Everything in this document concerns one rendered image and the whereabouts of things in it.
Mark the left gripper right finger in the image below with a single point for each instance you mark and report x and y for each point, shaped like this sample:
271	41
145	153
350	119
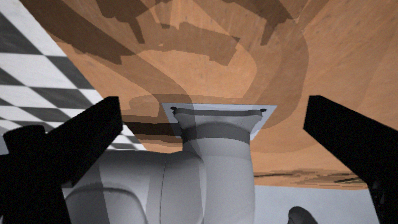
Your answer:
365	146

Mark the dark grey metal rack frame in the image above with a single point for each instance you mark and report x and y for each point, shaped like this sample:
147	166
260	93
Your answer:
376	195

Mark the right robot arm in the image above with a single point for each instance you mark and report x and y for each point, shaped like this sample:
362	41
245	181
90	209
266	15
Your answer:
299	215

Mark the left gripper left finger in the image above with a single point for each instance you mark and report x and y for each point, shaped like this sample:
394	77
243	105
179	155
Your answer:
40	164

